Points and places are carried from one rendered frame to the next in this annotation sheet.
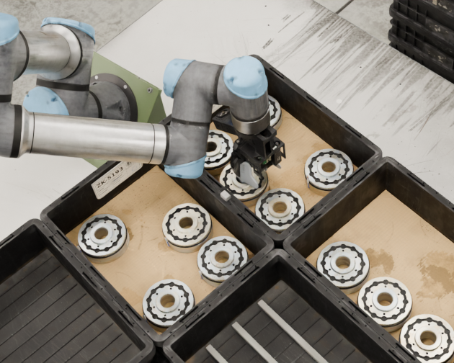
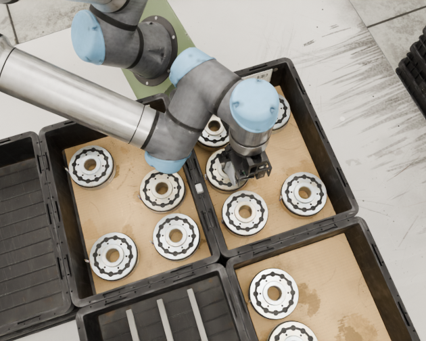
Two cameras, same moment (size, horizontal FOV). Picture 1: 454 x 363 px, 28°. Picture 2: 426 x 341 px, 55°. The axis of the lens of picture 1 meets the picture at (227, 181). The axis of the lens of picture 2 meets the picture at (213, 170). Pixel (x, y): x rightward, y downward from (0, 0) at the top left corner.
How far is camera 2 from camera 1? 103 cm
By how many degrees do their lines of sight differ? 17
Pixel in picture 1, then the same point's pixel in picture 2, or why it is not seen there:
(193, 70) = (204, 72)
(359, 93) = (361, 118)
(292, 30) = (334, 40)
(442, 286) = not seen: outside the picture
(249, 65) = (264, 96)
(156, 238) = (135, 187)
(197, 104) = (195, 108)
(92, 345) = (41, 259)
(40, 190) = not seen: hidden behind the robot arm
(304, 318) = (219, 322)
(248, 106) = (245, 135)
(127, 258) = (105, 193)
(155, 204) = not seen: hidden behind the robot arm
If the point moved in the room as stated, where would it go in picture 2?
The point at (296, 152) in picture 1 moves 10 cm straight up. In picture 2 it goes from (285, 160) to (291, 144)
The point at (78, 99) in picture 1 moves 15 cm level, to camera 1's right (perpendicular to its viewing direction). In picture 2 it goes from (120, 36) to (181, 48)
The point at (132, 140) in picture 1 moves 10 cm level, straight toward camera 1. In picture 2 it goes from (112, 119) to (101, 176)
